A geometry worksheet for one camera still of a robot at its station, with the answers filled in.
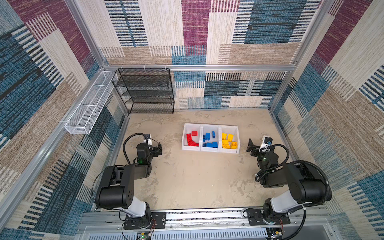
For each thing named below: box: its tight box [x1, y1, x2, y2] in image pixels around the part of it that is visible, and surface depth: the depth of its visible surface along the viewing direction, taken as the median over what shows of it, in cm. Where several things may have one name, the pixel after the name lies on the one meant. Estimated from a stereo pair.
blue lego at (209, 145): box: [204, 141, 215, 148], surface depth 98 cm
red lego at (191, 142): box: [187, 138, 199, 147], surface depth 101 cm
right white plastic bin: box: [219, 125, 241, 154], surface depth 98 cm
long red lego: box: [186, 133, 193, 146], surface depth 104 cm
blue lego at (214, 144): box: [209, 141, 219, 148], surface depth 99 cm
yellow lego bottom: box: [230, 141, 238, 149], surface depth 98 cm
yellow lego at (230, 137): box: [227, 133, 234, 142], surface depth 103 cm
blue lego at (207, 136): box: [205, 132, 211, 141], surface depth 104 cm
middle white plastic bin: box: [200, 124, 221, 152], surface depth 104 cm
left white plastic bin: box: [181, 123, 202, 151], surface depth 104 cm
